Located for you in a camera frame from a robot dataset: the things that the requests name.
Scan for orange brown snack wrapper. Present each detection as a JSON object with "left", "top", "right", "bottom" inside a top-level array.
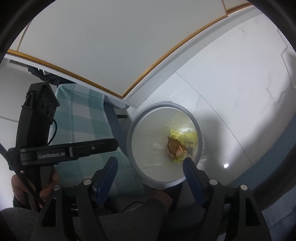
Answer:
[{"left": 166, "top": 137, "right": 186, "bottom": 163}]

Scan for white round trash bin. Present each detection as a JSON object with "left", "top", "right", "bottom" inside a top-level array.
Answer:
[{"left": 127, "top": 101, "right": 203, "bottom": 189}]

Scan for person's left hand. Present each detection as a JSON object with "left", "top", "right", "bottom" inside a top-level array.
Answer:
[{"left": 10, "top": 170, "right": 61, "bottom": 210}]

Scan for black cable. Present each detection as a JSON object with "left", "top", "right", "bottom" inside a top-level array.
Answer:
[{"left": 0, "top": 143, "right": 38, "bottom": 209}]

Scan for yellow printed snack bag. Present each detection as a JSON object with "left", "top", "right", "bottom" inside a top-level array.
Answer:
[{"left": 170, "top": 130, "right": 198, "bottom": 156}]

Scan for teal checkered tablecloth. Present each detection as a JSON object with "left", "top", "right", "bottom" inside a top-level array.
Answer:
[{"left": 52, "top": 84, "right": 144, "bottom": 196}]

